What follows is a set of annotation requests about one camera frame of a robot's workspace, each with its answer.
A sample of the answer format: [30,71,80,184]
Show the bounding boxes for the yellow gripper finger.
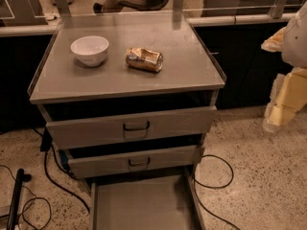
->
[263,67,307,132]
[261,27,286,53]

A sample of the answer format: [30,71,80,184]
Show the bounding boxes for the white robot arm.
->
[261,3,307,132]

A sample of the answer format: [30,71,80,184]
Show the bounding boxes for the grey metal drawer cabinet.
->
[27,11,227,230]

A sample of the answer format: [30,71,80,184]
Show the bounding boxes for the bottom grey drawer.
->
[89,167,206,230]

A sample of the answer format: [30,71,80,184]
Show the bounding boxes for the grey drawer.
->
[89,167,206,230]
[64,134,204,178]
[47,92,216,150]

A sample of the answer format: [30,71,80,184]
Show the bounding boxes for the middle grey drawer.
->
[64,134,204,178]

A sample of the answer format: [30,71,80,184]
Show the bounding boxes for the top grey drawer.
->
[47,92,216,150]

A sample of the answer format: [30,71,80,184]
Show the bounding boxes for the white ceramic bowl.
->
[70,35,109,67]

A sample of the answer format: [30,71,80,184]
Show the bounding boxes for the black bar on floor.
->
[6,169,31,230]

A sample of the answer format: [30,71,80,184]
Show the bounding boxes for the black floor cable right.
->
[193,154,242,230]

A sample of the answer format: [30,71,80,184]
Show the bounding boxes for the black floor cable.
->
[33,127,91,214]
[193,154,242,230]

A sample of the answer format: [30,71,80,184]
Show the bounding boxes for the black floor cable left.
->
[33,127,91,214]

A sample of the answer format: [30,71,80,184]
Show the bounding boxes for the thin black looped cable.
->
[0,164,53,230]

